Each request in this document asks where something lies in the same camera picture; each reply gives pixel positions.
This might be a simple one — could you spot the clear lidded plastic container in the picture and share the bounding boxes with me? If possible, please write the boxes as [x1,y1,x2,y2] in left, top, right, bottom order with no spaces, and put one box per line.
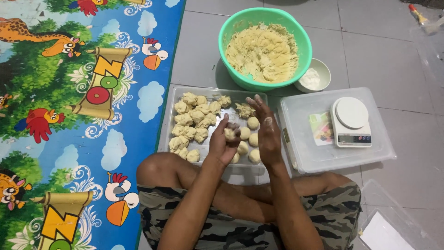
[277,87,397,174]

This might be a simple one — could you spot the clear plastic sheet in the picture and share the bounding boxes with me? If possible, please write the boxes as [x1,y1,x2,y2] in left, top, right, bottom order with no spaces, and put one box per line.
[409,16,444,89]

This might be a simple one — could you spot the colourful label card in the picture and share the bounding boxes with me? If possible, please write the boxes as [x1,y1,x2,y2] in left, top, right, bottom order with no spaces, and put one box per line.
[309,110,335,147]

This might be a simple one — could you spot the colourful cartoon play mat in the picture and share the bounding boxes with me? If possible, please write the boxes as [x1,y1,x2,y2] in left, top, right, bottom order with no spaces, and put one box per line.
[0,0,187,250]

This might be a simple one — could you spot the person's right hand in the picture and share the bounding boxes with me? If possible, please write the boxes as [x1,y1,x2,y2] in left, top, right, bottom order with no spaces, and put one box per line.
[246,94,284,168]

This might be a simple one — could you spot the group of round dough balls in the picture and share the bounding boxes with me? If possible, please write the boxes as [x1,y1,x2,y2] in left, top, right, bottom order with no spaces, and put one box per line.
[231,117,261,164]

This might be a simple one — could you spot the red tipped pastry brush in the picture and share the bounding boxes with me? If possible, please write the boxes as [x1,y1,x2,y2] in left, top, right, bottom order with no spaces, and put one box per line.
[408,3,431,27]

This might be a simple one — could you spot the white kitchen scale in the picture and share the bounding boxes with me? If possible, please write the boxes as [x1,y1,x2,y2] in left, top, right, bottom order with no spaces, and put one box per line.
[330,97,373,148]

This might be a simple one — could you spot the person's legs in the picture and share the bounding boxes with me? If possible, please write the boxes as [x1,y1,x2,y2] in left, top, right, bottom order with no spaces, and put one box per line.
[136,152,354,224]

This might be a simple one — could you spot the clear plastic tray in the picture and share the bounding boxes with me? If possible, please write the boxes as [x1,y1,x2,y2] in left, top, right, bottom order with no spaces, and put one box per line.
[157,85,275,168]

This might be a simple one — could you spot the white paper sheet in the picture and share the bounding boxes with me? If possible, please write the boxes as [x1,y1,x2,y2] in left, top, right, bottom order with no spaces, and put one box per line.
[359,211,416,250]

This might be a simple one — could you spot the white flour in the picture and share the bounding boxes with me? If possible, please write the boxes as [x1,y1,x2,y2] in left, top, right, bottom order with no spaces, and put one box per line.
[300,68,321,89]

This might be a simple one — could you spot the small white bowl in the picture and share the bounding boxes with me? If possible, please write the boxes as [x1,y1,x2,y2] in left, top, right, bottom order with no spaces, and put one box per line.
[294,58,332,94]

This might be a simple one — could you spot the person's left hand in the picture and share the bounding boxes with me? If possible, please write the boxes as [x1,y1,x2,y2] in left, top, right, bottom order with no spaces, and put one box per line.
[208,113,242,167]

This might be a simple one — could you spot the clear plastic box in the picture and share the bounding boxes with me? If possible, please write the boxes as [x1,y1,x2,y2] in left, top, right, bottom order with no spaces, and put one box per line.
[357,179,444,250]

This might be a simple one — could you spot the green plastic bowl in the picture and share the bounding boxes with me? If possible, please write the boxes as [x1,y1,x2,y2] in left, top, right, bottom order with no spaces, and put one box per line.
[218,8,313,92]

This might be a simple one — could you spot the pile of rough dough pieces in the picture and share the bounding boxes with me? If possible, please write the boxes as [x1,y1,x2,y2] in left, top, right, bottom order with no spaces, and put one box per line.
[169,92,256,163]

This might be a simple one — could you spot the camouflage shorts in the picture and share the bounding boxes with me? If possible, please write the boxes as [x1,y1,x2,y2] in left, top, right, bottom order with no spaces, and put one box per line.
[137,181,362,250]

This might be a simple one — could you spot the yellow dough mass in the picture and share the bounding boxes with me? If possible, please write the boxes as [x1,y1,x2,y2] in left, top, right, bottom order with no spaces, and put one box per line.
[225,22,300,84]

